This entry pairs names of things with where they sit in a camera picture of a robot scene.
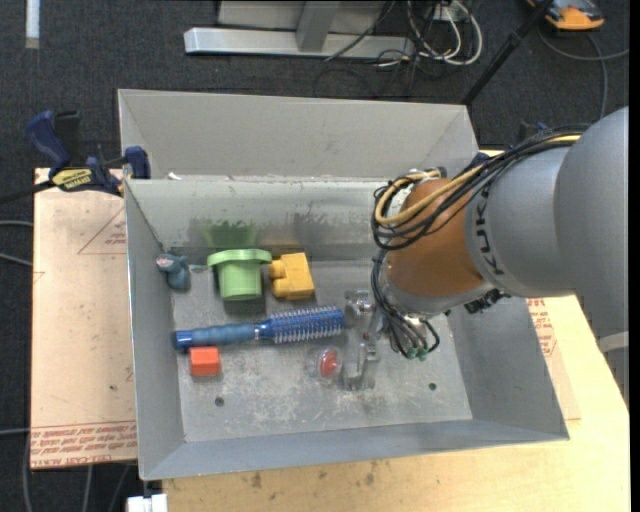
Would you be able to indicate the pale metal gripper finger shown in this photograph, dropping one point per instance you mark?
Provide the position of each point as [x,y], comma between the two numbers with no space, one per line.
[361,367]
[358,304]

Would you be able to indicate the orange-red small block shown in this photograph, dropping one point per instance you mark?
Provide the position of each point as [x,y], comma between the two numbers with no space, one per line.
[205,362]

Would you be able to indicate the yellow toy building block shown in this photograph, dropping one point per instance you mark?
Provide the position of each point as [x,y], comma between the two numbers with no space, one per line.
[294,277]

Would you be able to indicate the blue-grey toy rat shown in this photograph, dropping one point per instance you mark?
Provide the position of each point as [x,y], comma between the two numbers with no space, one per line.
[176,272]

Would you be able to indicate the clear round case, red inside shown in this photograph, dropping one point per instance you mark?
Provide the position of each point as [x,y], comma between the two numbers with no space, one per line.
[327,364]

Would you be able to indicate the grey metal bin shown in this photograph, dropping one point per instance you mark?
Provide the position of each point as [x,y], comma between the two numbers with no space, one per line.
[300,390]

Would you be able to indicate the brown cardboard board, red print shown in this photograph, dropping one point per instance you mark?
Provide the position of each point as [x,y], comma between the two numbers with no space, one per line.
[80,320]

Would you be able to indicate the blue round hairbrush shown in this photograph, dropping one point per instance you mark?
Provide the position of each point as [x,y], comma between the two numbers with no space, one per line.
[300,325]

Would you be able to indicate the green flanged plastic cup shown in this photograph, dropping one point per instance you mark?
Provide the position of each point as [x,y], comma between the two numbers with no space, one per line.
[241,280]

